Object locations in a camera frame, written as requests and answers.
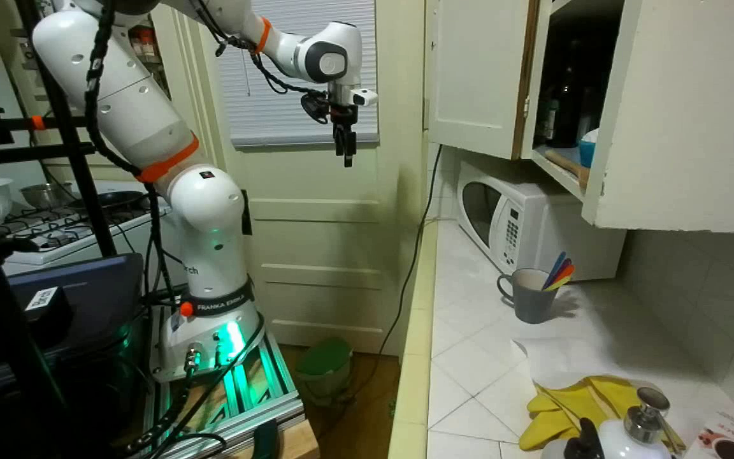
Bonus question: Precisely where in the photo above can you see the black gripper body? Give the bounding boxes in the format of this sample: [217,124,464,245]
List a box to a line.
[330,104,356,166]

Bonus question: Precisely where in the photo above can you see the blue bowl with white rim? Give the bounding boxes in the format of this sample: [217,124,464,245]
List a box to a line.
[579,126,598,167]

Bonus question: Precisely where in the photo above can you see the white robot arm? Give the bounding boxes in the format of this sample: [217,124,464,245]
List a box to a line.
[31,0,374,309]

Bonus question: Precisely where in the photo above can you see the white window blind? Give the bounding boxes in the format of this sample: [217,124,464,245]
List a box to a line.
[207,0,364,134]

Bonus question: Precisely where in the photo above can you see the closed white cabinet door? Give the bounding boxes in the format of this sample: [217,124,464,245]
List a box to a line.
[427,0,529,157]

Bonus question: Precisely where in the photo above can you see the white microwave oven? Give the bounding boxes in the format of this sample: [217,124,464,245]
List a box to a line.
[455,160,627,281]

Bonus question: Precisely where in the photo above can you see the green bucket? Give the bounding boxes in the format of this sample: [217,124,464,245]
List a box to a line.
[295,337,351,406]

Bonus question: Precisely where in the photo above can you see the grey mug with utensils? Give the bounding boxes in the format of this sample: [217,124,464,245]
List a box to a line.
[496,251,576,323]

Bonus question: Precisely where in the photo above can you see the gas stove top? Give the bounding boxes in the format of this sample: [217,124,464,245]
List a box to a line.
[0,190,148,255]

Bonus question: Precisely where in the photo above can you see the open white cabinet door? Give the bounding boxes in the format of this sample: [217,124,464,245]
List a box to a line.
[584,0,734,231]

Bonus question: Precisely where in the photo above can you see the yellow rubber gloves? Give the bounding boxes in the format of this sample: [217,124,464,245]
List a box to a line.
[517,375,640,452]

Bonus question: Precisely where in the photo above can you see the white soap dispenser bottle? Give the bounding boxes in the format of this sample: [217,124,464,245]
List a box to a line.
[598,406,669,459]

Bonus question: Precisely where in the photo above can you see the black metal stand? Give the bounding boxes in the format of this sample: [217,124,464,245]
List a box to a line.
[0,0,120,459]

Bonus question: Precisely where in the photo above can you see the printed paper booklet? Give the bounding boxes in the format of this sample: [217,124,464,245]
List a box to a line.
[685,413,734,459]

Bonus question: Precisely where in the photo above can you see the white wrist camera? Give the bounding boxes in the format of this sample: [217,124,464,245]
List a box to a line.
[351,86,376,106]

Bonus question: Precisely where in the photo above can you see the black power cable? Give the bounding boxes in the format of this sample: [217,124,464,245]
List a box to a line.
[342,144,445,403]

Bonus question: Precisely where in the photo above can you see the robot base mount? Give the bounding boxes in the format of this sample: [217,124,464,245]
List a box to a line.
[141,300,302,459]

